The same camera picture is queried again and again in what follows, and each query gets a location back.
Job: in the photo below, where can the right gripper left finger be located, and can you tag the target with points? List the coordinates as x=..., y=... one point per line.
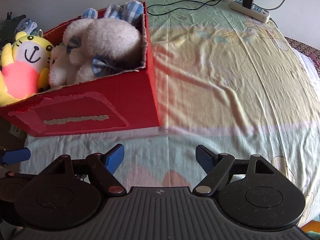
x=101, y=170

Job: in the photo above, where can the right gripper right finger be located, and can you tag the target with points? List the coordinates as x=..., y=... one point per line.
x=216, y=167

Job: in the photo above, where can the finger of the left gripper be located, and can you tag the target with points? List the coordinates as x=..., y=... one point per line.
x=10, y=157

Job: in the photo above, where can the yellow tiger plush toy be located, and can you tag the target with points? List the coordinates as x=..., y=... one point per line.
x=25, y=67

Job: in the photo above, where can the white bunny with chain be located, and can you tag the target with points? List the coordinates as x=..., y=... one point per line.
x=61, y=71

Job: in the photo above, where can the white bunny with blue bow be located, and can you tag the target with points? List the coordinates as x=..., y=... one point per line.
x=108, y=45

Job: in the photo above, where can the red cardboard box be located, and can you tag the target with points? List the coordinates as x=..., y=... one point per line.
x=111, y=103

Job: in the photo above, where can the pile of folded clothes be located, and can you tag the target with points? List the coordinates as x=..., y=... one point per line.
x=12, y=25

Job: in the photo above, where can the floral covered side table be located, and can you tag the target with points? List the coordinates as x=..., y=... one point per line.
x=307, y=50

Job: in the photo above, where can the white power strip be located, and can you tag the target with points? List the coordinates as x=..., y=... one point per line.
x=255, y=12

